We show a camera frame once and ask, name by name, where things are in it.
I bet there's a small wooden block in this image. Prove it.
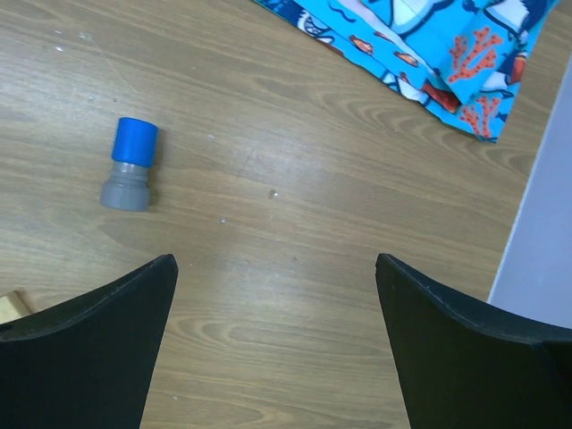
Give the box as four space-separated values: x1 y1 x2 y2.
0 290 33 324

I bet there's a blue and grey glue stick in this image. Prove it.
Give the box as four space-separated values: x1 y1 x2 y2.
99 117 159 212

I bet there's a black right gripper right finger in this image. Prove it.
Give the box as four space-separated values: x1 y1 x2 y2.
375 254 571 428

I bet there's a blue shark print cloth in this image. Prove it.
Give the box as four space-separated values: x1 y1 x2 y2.
260 0 556 142

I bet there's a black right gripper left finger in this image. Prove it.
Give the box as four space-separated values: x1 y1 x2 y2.
1 254 178 428

